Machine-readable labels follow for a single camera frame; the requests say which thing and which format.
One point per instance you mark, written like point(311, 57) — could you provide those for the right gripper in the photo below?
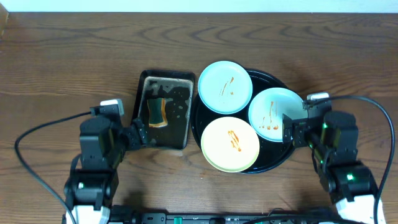
point(300, 126)

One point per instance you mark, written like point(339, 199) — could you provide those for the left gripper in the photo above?
point(134, 133)

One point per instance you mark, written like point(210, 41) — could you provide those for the orange green scrub sponge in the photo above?
point(157, 114)

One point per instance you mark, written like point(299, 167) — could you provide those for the light blue plate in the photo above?
point(267, 108)
point(225, 87)

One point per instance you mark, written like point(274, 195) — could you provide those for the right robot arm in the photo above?
point(332, 138)

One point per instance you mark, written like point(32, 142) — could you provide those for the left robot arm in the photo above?
point(93, 178)

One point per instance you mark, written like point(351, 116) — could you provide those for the black round serving tray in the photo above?
point(271, 154)

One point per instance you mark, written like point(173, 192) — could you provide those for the black rectangular wash tray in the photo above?
point(177, 88)

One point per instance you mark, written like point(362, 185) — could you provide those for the yellow plate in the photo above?
point(230, 144)

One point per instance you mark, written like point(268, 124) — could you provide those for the light blue plate top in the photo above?
point(225, 87)

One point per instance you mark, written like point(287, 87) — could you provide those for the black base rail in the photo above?
point(127, 214)

